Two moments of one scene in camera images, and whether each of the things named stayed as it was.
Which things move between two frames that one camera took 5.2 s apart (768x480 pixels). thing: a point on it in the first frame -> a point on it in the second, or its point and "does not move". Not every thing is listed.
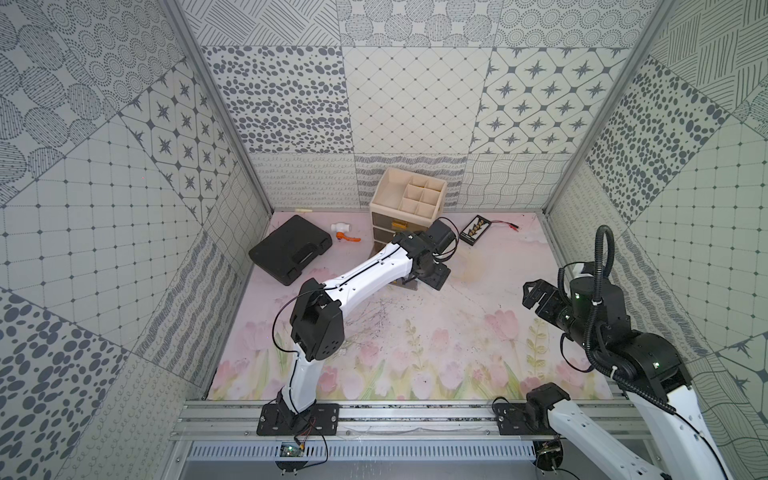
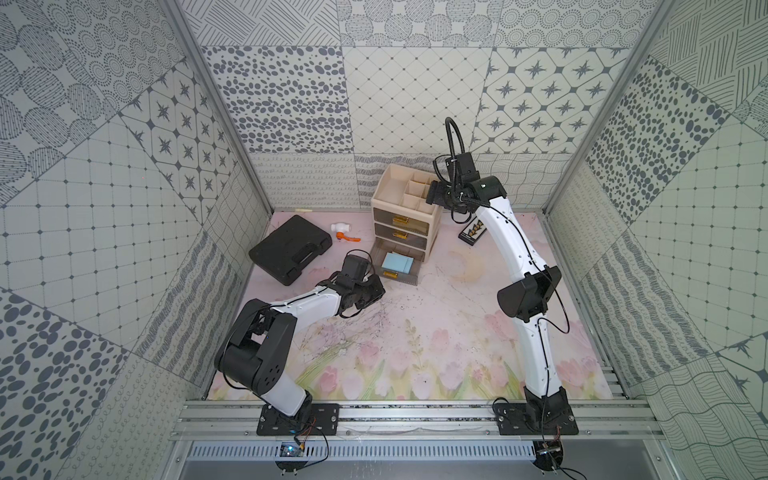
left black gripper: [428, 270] -> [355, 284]
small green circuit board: [290, 449] does not move
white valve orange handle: [340, 228] does not move
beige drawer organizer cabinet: [404, 202] does not move
